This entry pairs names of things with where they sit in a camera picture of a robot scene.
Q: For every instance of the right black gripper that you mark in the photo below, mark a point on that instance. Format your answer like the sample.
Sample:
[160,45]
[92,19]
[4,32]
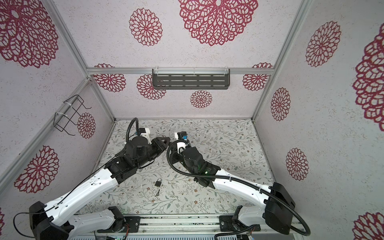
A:
[178,153]

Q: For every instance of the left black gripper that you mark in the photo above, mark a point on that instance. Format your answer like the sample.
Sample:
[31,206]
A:
[157,143]

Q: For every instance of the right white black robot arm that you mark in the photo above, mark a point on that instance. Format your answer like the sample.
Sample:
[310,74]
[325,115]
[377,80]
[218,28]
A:
[273,204]

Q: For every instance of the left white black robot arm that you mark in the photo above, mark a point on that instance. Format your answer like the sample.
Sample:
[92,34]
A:
[58,220]

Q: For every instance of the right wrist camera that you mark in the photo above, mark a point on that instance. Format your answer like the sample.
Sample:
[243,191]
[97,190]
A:
[185,143]

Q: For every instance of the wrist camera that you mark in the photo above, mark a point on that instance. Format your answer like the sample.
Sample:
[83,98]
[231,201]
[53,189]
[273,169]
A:
[185,143]
[145,132]

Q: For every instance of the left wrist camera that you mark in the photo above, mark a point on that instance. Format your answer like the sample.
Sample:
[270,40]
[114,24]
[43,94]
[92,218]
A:
[145,132]

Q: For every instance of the dark metal wall shelf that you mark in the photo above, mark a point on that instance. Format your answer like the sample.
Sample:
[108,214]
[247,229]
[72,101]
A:
[191,80]

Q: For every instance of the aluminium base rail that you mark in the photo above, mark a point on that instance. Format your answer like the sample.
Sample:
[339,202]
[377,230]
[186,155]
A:
[169,225]

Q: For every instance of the black wire wall rack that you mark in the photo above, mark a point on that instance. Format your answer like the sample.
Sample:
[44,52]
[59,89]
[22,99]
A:
[65,117]

